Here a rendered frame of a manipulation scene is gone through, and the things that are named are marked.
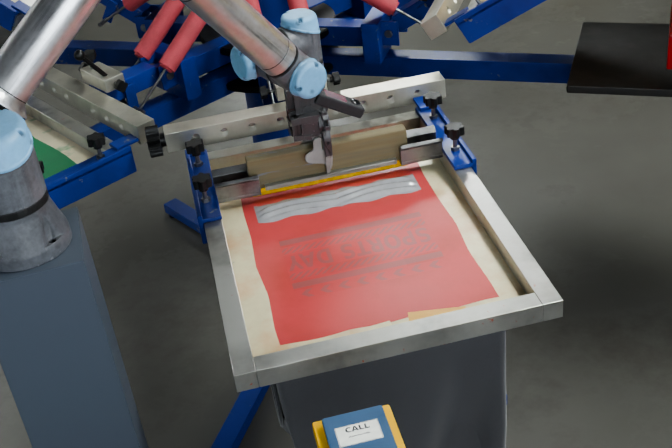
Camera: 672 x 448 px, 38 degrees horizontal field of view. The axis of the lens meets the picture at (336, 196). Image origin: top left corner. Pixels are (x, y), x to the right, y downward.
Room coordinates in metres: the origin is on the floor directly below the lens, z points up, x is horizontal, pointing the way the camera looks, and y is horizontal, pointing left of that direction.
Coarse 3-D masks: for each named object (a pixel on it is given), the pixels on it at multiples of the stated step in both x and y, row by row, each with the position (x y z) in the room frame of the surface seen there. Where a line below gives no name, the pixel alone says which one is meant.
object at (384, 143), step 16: (384, 128) 1.91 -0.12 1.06; (400, 128) 1.90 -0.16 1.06; (304, 144) 1.88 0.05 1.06; (336, 144) 1.87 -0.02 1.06; (352, 144) 1.87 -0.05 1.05; (368, 144) 1.88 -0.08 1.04; (384, 144) 1.88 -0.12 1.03; (400, 144) 1.89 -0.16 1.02; (256, 160) 1.84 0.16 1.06; (272, 160) 1.85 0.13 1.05; (288, 160) 1.85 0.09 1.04; (304, 160) 1.86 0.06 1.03; (336, 160) 1.87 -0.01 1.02; (352, 160) 1.87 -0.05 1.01; (368, 160) 1.88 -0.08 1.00; (272, 176) 1.85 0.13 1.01; (288, 176) 1.85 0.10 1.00
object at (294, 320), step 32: (288, 192) 1.86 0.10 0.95; (320, 192) 1.84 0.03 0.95; (256, 224) 1.75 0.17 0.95; (288, 224) 1.73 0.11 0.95; (320, 224) 1.72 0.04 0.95; (256, 256) 1.63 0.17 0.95; (288, 288) 1.51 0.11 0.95; (352, 288) 1.49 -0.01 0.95; (288, 320) 1.42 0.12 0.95; (320, 320) 1.41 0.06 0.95; (352, 320) 1.39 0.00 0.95; (384, 320) 1.38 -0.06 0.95
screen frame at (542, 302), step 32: (352, 128) 2.06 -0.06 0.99; (416, 128) 2.07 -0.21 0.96; (224, 160) 2.00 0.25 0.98; (480, 192) 1.71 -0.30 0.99; (224, 256) 1.60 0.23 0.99; (512, 256) 1.48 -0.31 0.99; (224, 288) 1.49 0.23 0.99; (544, 288) 1.37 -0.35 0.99; (224, 320) 1.40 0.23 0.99; (416, 320) 1.33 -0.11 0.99; (448, 320) 1.32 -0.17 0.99; (480, 320) 1.31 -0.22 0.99; (512, 320) 1.32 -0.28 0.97; (544, 320) 1.33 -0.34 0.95; (288, 352) 1.29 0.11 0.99; (320, 352) 1.28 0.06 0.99; (352, 352) 1.28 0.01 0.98; (384, 352) 1.28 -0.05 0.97; (256, 384) 1.25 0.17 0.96
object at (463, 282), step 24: (408, 168) 1.90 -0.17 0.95; (432, 192) 1.79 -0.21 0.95; (360, 216) 1.73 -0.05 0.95; (384, 216) 1.72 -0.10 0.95; (432, 216) 1.70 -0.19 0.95; (456, 240) 1.60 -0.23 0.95; (456, 264) 1.52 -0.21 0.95; (384, 288) 1.48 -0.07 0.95; (408, 288) 1.47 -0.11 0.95; (432, 288) 1.46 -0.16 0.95; (456, 288) 1.45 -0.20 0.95; (480, 288) 1.44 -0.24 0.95
